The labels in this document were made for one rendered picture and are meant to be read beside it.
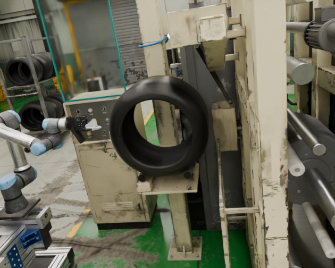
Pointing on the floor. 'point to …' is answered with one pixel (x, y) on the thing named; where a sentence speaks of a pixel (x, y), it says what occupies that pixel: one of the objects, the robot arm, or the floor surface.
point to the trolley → (28, 113)
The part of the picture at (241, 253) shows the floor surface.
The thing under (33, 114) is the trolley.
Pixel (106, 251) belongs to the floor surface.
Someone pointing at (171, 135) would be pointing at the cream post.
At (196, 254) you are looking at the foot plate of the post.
